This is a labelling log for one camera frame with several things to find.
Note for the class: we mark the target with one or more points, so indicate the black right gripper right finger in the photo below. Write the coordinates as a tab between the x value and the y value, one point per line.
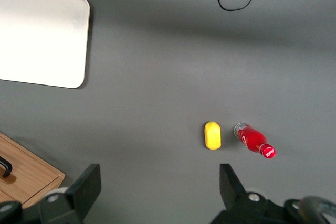
233	195

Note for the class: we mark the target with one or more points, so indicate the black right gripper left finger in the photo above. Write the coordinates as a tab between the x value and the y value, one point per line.
84	190

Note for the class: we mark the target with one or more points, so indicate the red soda can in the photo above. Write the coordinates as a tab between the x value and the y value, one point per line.
252	138

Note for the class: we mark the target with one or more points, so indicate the beige plastic tray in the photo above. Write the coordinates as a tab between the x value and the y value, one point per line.
39	37

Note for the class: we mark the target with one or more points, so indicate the wooden drawer cabinet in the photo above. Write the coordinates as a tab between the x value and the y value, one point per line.
31	171

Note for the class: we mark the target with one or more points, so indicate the yellow lemon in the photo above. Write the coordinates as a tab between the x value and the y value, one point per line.
212	136

